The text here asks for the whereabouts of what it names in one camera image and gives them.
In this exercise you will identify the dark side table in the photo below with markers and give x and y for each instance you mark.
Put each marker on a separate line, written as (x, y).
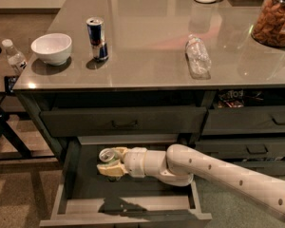
(9, 105)

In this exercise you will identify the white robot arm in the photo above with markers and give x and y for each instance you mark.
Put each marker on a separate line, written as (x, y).
(179, 164)

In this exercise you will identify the grey top right drawer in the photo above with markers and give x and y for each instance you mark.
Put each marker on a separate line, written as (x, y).
(245, 120)

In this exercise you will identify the grey bottom right drawer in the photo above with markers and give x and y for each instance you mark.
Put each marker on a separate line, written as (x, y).
(271, 168)

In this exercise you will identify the blue silver energy drink can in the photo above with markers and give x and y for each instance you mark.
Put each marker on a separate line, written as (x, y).
(96, 32)

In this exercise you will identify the clear jar of snacks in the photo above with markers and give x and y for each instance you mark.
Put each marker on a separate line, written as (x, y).
(269, 29)

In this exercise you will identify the grey top left drawer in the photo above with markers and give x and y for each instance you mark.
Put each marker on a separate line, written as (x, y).
(72, 122)

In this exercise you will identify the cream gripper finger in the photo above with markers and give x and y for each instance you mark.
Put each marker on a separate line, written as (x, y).
(115, 170)
(120, 152)

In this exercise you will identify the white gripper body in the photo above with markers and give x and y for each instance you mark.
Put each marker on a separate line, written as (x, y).
(135, 161)

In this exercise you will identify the small water bottle white cap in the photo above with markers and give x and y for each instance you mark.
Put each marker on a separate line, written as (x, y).
(15, 57)

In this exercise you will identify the open grey middle drawer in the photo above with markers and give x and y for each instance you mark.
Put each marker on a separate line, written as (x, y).
(87, 199)

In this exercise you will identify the green soda can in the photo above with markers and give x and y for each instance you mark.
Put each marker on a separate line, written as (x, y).
(108, 156)

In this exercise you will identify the white ceramic bowl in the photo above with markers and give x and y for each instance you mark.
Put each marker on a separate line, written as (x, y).
(53, 49)

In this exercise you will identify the clear plastic bottle on counter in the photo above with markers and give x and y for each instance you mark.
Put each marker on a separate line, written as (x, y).
(197, 57)

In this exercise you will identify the snack packets in drawer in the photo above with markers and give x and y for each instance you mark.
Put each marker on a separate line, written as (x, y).
(230, 98)

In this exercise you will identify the grey counter cabinet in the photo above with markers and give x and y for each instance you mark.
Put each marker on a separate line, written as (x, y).
(147, 66)

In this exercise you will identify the grey middle right drawer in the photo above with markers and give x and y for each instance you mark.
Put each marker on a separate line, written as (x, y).
(254, 148)

